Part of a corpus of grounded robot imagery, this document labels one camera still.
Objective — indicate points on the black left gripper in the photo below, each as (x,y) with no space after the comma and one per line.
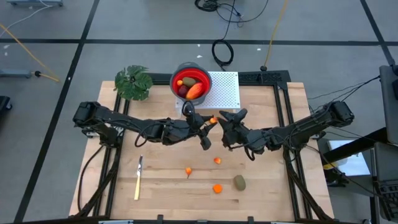
(194,123)

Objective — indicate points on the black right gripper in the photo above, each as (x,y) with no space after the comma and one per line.
(236,133)

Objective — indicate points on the red orange mango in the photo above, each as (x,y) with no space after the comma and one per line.
(195,91)

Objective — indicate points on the red collapsible bowl grey rim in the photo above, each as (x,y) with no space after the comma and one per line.
(206,81)

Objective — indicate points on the brown kiwi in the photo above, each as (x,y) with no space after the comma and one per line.
(239,183)

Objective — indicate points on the orange fruit chunk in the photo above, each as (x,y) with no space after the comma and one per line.
(217,188)

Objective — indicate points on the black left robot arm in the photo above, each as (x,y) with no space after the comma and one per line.
(109,116)

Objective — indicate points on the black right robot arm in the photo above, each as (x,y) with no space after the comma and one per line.
(298,132)

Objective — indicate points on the white perforated metal shelf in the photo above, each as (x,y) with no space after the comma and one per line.
(225,90)

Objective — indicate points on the green artificial potted plant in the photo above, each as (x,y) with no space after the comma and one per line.
(133,82)

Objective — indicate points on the black table edge clip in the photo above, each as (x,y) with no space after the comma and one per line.
(250,219)
(160,217)

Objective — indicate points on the white box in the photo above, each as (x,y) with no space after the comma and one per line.
(354,165)

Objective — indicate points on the grey monitor stand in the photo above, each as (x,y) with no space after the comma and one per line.
(390,102)

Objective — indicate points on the dark computer keyboard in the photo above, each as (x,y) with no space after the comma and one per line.
(390,199)

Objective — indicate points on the grey floor bar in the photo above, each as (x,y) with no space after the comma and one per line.
(15,73)

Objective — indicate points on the black floor object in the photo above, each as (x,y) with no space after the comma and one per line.
(4,104)

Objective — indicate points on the grey cart base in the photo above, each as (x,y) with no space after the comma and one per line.
(34,2)

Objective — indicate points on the black aluminium frame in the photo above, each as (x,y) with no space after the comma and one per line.
(248,77)

